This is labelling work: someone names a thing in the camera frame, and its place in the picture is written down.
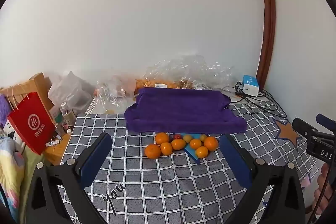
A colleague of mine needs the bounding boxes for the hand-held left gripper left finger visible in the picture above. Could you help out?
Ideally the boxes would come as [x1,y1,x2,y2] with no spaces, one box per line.
[25,132,113,224]

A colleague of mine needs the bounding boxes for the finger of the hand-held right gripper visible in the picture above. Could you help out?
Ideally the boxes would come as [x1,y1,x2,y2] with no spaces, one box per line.
[316,113,336,132]
[292,117,319,141]

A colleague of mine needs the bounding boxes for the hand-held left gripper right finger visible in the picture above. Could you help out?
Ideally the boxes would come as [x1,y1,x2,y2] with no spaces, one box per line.
[219,134,306,224]

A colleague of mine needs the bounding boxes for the person's right hand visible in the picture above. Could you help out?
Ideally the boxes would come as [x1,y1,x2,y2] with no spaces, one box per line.
[311,163,333,216]

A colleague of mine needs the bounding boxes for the wooden nightstand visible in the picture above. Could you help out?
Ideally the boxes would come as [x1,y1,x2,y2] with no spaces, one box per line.
[43,132,71,166]

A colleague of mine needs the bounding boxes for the clear plastic bottle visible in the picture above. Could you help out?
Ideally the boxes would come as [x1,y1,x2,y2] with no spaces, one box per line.
[60,103,75,126]

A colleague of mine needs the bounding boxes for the white and blue box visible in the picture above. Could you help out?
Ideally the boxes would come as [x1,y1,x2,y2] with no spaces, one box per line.
[242,75,260,96]

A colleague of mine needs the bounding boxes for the clear plastic bag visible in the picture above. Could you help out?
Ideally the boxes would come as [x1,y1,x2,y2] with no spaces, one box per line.
[93,74,137,114]

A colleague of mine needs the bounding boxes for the grey checked star cloth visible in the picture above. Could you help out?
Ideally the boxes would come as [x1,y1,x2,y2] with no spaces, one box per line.
[56,94,324,224]

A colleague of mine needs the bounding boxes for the purple towel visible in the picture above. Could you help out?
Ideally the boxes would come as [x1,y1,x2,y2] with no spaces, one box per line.
[124,87,247,134]

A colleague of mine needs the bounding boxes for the red paper bag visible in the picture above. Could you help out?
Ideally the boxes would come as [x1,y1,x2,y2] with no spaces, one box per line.
[7,84,57,156]

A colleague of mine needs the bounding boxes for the crumpled clear plastic bags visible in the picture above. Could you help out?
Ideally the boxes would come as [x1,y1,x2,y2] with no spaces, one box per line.
[48,70,92,115]

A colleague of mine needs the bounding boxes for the colourful blanket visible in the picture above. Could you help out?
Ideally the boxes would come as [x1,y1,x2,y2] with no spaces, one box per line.
[0,130,45,222]

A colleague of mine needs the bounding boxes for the clear bag of oranges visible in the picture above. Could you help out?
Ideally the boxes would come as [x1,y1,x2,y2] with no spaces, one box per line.
[134,78,196,90]

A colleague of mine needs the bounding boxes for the crumpled clear plastic wrap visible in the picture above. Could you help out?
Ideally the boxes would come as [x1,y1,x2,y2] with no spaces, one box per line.
[143,54,237,90]

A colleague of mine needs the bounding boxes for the purple fluffy cloth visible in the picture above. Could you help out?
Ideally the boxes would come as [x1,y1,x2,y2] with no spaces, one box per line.
[0,95,12,128]

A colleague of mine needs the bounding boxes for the black cables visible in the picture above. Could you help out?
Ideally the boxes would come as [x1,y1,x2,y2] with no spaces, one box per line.
[234,81,288,117]

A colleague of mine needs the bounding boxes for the light wooden frame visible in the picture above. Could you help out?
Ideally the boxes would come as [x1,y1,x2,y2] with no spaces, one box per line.
[0,72,57,125]

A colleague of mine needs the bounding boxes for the brown wooden door frame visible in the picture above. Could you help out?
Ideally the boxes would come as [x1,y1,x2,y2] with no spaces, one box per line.
[256,0,277,89]

